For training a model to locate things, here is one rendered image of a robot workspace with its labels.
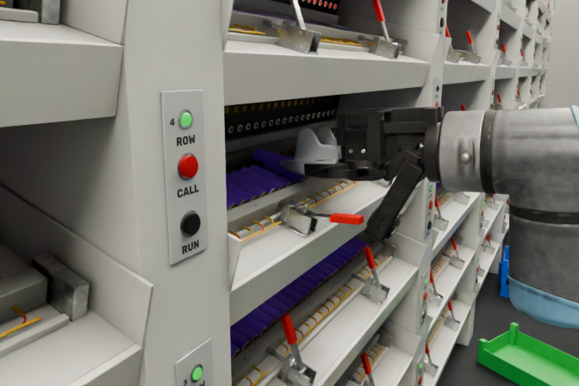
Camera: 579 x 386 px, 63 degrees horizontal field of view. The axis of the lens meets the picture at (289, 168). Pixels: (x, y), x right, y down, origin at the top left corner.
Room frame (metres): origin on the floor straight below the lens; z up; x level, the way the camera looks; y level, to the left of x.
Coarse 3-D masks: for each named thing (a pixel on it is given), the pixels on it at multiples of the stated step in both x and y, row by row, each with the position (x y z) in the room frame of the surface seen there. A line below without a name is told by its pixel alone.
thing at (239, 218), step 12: (312, 180) 0.63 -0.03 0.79; (324, 180) 0.64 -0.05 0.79; (336, 180) 0.67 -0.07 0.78; (276, 192) 0.56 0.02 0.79; (288, 192) 0.56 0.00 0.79; (300, 192) 0.58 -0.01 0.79; (312, 192) 0.61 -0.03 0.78; (252, 204) 0.51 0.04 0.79; (264, 204) 0.51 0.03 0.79; (276, 204) 0.53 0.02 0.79; (228, 216) 0.47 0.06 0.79; (240, 216) 0.47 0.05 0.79; (252, 216) 0.49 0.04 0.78; (264, 216) 0.51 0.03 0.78; (228, 228) 0.46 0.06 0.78; (240, 228) 0.48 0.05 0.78
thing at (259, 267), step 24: (336, 120) 0.96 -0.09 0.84; (240, 144) 0.69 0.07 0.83; (336, 192) 0.67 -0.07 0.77; (360, 192) 0.69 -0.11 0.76; (384, 192) 0.71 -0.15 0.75; (240, 240) 0.37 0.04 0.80; (264, 240) 0.48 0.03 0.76; (288, 240) 0.49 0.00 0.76; (312, 240) 0.51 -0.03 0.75; (336, 240) 0.58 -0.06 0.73; (240, 264) 0.42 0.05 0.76; (264, 264) 0.43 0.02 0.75; (288, 264) 0.47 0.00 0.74; (312, 264) 0.53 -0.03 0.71; (240, 288) 0.39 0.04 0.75; (264, 288) 0.43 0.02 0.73; (240, 312) 0.40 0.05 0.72
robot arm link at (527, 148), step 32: (512, 128) 0.47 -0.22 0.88; (544, 128) 0.45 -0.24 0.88; (576, 128) 0.44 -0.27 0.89; (480, 160) 0.47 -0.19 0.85; (512, 160) 0.46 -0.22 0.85; (544, 160) 0.44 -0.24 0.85; (576, 160) 0.43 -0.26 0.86; (512, 192) 0.47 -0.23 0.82; (544, 192) 0.44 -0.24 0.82; (576, 192) 0.43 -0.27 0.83
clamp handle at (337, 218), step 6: (306, 210) 0.52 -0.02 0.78; (312, 216) 0.51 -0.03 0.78; (318, 216) 0.51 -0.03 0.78; (324, 216) 0.50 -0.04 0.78; (330, 216) 0.50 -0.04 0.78; (336, 216) 0.49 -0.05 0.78; (342, 216) 0.49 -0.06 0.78; (348, 216) 0.49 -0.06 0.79; (354, 216) 0.49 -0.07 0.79; (360, 216) 0.49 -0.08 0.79; (336, 222) 0.49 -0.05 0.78; (342, 222) 0.49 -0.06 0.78; (348, 222) 0.49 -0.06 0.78; (354, 222) 0.48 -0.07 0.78; (360, 222) 0.48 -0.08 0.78
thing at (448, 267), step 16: (448, 240) 1.47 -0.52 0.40; (464, 240) 1.51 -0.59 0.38; (448, 256) 1.37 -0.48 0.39; (464, 256) 1.43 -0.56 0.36; (432, 272) 1.28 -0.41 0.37; (448, 272) 1.30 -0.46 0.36; (464, 272) 1.40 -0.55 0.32; (432, 288) 1.19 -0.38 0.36; (448, 288) 1.21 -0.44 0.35; (432, 304) 1.11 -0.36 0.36; (432, 320) 0.97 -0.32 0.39
